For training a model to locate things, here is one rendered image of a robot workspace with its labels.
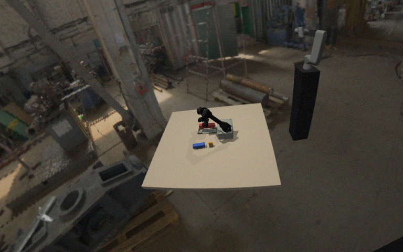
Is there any red block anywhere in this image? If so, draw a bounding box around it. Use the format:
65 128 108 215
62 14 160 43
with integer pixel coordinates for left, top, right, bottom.
199 123 215 129

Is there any blue bar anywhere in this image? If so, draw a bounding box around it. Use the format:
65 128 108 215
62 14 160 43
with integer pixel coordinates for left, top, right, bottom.
193 142 205 149

